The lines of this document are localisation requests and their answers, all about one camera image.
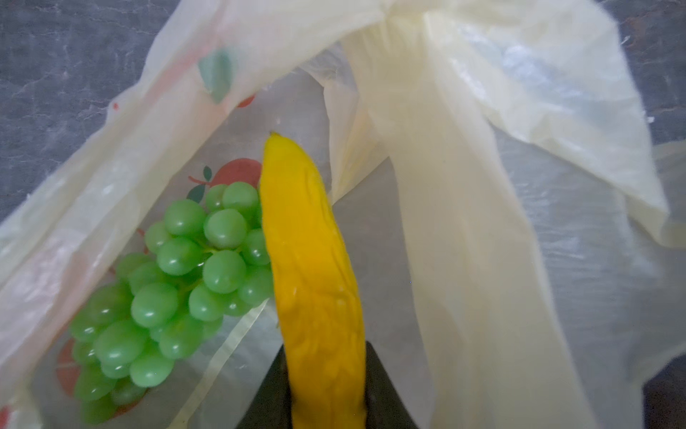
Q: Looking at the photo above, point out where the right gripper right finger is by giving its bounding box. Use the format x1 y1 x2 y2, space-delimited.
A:
364 341 418 429

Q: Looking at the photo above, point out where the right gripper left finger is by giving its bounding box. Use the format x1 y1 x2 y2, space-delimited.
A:
236 347 293 429

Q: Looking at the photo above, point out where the yellow fake banana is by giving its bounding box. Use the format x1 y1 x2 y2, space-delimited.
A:
259 133 366 428

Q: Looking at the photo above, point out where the translucent yellowish plastic bag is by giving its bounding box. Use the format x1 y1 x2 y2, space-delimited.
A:
1 1 685 428

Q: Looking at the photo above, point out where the green fake grapes bunch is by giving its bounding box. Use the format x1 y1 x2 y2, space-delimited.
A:
69 181 273 425

